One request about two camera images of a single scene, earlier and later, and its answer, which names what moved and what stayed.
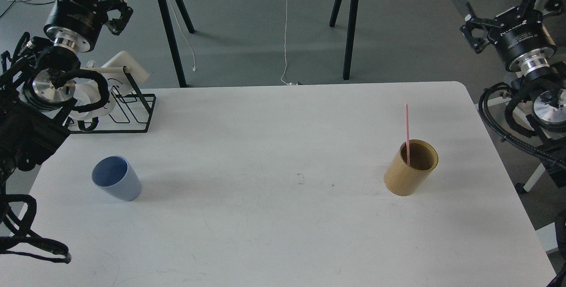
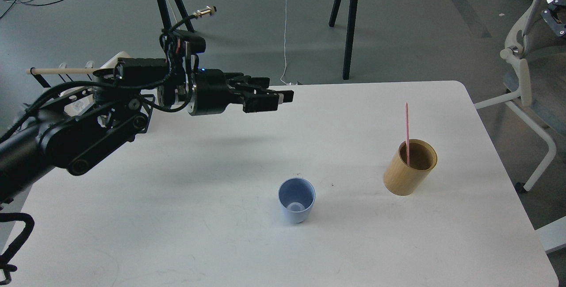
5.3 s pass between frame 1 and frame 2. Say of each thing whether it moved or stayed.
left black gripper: moved
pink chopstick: stayed
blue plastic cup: moved
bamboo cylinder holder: stayed
